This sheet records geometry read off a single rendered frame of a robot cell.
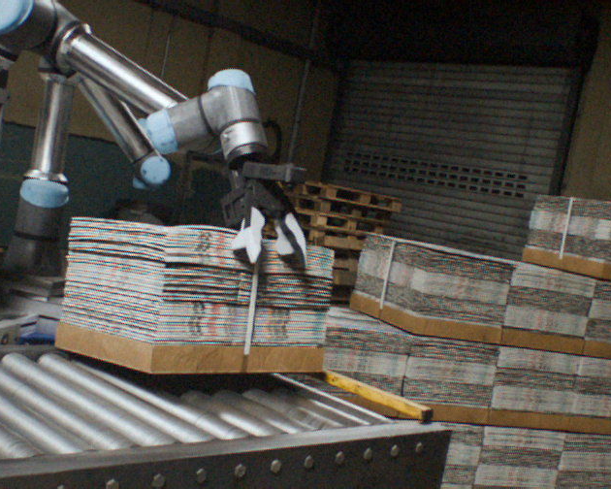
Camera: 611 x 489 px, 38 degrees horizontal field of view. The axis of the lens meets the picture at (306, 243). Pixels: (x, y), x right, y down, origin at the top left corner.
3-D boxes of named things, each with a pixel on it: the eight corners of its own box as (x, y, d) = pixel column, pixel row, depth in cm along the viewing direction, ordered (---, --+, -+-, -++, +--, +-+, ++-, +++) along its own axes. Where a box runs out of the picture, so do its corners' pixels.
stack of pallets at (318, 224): (317, 298, 1021) (338, 188, 1014) (383, 317, 960) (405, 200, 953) (238, 294, 918) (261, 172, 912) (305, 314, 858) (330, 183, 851)
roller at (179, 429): (54, 378, 151) (59, 350, 150) (230, 475, 118) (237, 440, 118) (27, 379, 147) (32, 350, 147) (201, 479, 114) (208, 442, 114)
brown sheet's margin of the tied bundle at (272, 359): (221, 348, 178) (224, 327, 178) (323, 372, 158) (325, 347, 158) (157, 347, 167) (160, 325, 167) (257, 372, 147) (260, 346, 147)
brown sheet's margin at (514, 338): (432, 316, 279) (434, 304, 279) (506, 327, 290) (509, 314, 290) (500, 343, 244) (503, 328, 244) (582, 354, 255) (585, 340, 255)
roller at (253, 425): (106, 383, 158) (125, 363, 161) (284, 475, 126) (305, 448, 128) (91, 366, 155) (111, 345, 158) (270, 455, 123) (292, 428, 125)
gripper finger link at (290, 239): (296, 272, 149) (267, 225, 149) (319, 258, 145) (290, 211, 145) (285, 278, 147) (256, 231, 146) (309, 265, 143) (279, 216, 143)
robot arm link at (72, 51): (18, 41, 178) (212, 172, 171) (-11, 29, 167) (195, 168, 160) (48, -9, 176) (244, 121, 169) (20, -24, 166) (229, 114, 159)
